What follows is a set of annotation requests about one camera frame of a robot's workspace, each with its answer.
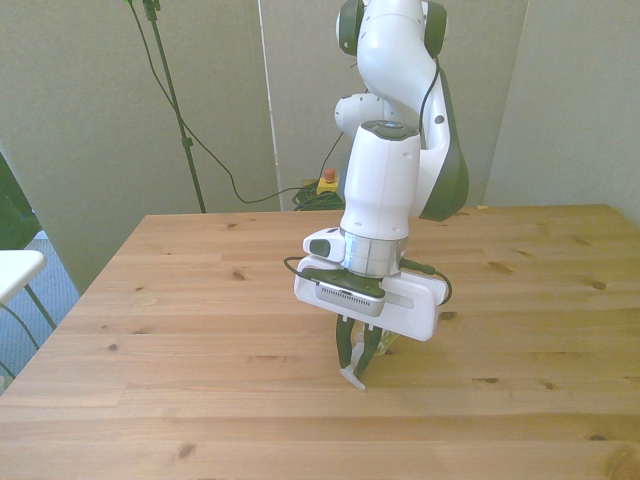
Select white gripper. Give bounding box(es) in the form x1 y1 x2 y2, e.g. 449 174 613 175
293 254 448 386

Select clear sanitizer pump bottle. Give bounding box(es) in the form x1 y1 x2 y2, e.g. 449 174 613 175
340 333 399 392

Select yellow emergency stop button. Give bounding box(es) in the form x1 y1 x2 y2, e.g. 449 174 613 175
316 168 342 197

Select white folding side table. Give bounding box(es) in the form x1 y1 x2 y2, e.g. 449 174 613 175
0 249 58 382

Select dark object behind side table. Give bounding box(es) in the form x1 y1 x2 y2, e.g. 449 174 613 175
0 149 44 251

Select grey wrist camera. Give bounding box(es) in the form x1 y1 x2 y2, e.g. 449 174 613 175
303 268 387 319

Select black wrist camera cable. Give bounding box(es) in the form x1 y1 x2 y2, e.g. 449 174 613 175
283 256 454 307

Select coiled green black cables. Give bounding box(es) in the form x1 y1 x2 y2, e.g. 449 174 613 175
292 184 347 212

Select black emergency stop cable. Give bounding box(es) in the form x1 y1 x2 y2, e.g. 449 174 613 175
318 133 345 182

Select black hanging stand cable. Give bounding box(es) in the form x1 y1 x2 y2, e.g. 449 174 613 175
123 0 304 205

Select white vertical wall trim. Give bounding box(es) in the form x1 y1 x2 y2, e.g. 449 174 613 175
256 0 284 212

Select black camera stand pole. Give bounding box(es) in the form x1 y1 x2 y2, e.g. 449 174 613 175
142 0 208 214

